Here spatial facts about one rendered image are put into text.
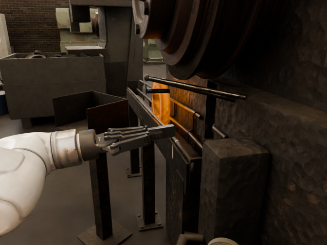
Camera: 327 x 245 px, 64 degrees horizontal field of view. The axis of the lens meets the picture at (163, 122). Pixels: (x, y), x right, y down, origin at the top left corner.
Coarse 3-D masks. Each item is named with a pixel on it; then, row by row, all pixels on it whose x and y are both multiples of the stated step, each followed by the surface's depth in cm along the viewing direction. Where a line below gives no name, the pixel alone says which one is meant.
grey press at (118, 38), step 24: (72, 0) 275; (96, 0) 284; (120, 0) 292; (72, 24) 356; (120, 24) 326; (72, 48) 327; (96, 48) 327; (120, 48) 334; (120, 72) 343; (120, 96) 354
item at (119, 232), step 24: (72, 96) 120; (96, 96) 125; (72, 120) 122; (96, 120) 101; (120, 120) 110; (96, 168) 117; (96, 192) 122; (96, 216) 128; (96, 240) 130; (120, 240) 130
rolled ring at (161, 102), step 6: (156, 84) 98; (162, 84) 94; (156, 96) 106; (162, 96) 92; (168, 96) 93; (156, 102) 107; (162, 102) 92; (168, 102) 92; (156, 108) 107; (162, 108) 92; (168, 108) 93; (156, 114) 105; (162, 114) 93; (168, 114) 94; (162, 120) 95; (168, 120) 96
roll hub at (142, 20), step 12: (132, 0) 67; (144, 0) 56; (156, 0) 47; (168, 0) 47; (156, 12) 48; (168, 12) 49; (144, 24) 54; (156, 24) 51; (168, 24) 52; (144, 36) 56; (156, 36) 56
